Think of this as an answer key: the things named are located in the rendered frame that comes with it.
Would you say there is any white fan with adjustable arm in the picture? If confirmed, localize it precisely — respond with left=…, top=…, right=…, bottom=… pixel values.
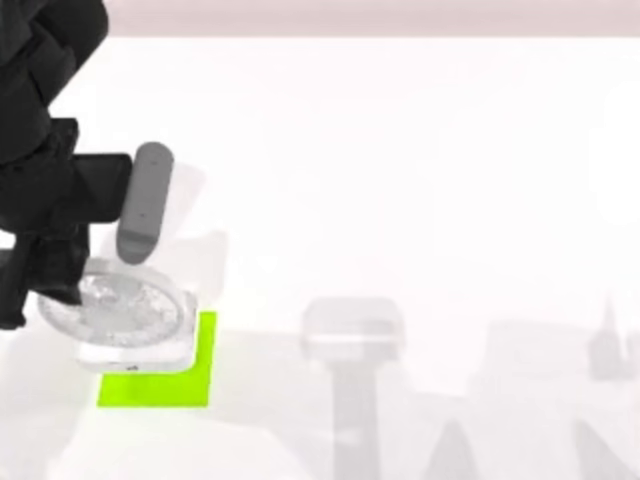
left=36, top=256, right=199, bottom=374

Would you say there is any green square mat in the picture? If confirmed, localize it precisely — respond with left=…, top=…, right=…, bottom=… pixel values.
left=95, top=310, right=219, bottom=410

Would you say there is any black camera mount box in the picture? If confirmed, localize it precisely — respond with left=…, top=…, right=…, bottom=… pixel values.
left=72, top=153, right=134, bottom=224

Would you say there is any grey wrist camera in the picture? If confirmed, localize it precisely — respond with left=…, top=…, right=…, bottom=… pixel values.
left=115, top=141, right=175, bottom=266

